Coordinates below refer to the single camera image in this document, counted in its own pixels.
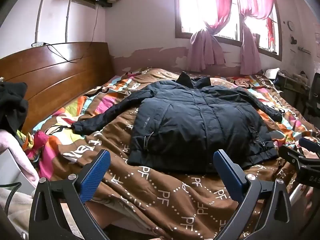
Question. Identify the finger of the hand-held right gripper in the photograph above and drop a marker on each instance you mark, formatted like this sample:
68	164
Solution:
310	145
292	155

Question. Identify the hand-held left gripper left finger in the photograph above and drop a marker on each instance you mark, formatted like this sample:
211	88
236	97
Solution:
96	175

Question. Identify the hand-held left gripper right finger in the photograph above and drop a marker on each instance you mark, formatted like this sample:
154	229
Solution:
225	172

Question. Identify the dark navy puffer jacket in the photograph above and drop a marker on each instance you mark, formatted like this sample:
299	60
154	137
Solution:
187	125

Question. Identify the person's right hand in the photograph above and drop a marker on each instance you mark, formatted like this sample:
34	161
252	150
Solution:
309	200

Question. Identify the black office chair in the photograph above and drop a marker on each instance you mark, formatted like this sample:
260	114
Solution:
314	95

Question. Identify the cluttered dark desk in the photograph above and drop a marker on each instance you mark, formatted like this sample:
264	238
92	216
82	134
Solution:
292	85

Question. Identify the magenta cloth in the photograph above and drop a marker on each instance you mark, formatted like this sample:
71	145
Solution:
37	145

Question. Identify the brown cartoon printed quilt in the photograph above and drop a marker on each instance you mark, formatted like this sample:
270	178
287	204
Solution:
160	200

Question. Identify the white paper box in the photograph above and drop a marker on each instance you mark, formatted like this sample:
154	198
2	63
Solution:
272	73

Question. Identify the white storage box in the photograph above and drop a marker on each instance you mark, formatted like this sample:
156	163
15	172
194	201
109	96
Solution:
12	167

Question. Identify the light pink towel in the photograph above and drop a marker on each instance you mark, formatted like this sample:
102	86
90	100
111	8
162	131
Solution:
17	205

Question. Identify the wooden bed headboard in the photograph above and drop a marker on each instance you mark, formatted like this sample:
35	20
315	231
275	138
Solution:
50	80

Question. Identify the black garment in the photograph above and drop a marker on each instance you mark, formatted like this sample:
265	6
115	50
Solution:
12	105

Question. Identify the pink tied curtain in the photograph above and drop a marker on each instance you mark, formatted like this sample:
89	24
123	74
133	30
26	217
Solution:
207	47
250	52

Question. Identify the red window decoration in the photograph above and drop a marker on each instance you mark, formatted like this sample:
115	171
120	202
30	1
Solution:
270	33

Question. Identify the white power strip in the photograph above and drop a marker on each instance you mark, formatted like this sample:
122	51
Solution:
38	44

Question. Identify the dark wall hook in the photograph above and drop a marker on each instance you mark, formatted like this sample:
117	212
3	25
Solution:
293	40

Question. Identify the round wall clock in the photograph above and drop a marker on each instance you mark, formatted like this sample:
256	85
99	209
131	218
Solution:
290	25

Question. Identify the white wall pipe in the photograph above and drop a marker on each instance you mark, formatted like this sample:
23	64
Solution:
67	17
40	12

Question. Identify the window with brown frame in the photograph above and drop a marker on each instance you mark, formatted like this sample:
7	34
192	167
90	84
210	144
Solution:
195	5

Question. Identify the black wall shelf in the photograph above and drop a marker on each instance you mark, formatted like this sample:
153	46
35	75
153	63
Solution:
92	1

